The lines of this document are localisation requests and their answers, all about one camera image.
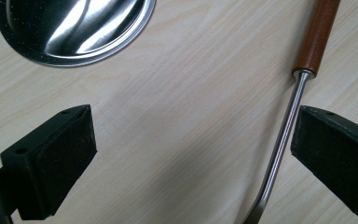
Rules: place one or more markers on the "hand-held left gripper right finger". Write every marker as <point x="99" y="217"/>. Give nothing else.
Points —
<point x="335" y="161"/>

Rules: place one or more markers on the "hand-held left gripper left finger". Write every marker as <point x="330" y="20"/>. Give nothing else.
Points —
<point x="52" y="168"/>

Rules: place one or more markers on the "stainless steel bowl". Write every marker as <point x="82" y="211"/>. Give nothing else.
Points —
<point x="74" y="31"/>

